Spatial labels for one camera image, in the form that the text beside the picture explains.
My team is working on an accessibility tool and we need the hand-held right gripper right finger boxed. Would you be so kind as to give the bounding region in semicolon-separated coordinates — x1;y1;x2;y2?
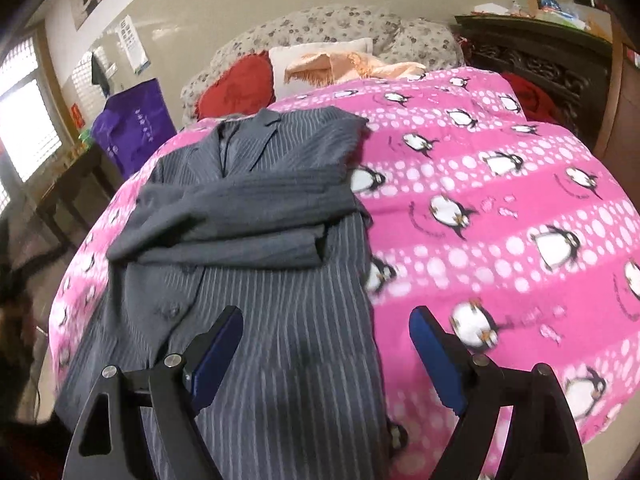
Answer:
408;306;590;480

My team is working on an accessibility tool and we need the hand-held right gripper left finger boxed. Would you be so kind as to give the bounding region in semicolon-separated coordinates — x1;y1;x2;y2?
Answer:
62;305;244;480

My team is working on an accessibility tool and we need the grey striped jacket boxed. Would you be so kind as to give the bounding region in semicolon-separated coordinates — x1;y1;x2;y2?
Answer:
54;106;396;480

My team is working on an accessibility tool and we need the pink penguin printed blanket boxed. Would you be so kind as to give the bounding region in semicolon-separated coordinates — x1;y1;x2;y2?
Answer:
47;66;640;480

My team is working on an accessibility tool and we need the dark wooden side table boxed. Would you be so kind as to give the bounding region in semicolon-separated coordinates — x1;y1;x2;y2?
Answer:
35;142;123;256

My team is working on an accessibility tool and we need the purple bag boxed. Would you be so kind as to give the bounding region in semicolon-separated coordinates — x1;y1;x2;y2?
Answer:
91;77;180;180

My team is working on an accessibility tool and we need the red pillow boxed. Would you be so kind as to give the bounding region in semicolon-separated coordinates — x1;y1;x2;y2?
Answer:
196;52;277;120

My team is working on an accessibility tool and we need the red cloth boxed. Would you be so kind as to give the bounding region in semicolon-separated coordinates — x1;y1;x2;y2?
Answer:
500;72;568;126

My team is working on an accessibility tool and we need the window with lattice grille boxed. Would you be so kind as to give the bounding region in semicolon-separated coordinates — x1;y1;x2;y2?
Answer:
0;27;63;211

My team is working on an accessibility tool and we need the dark hanging cloth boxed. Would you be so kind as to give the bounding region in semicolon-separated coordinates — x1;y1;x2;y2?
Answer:
90;51;112;97

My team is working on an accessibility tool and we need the peach fringed scarf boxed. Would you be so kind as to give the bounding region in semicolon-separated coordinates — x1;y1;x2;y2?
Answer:
284;51;428;86

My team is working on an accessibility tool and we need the white pillow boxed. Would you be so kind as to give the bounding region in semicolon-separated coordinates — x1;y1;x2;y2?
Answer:
268;37;375;101

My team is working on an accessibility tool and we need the dark carved wooden cabinet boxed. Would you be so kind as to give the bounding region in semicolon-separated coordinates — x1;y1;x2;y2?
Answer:
452;14;621;146

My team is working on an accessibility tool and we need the grey floral sofa cover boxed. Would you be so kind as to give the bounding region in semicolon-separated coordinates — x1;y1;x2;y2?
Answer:
180;5;466;123

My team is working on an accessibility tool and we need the pile of assorted packets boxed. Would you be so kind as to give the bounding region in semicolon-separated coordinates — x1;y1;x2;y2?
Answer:
470;0;613;43

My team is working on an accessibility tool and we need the brown wooden door frame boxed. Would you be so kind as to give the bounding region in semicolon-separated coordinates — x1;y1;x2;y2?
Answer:
592;35;640;161

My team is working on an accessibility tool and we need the wall calendar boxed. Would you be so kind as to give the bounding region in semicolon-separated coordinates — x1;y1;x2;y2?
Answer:
116;15;151;73

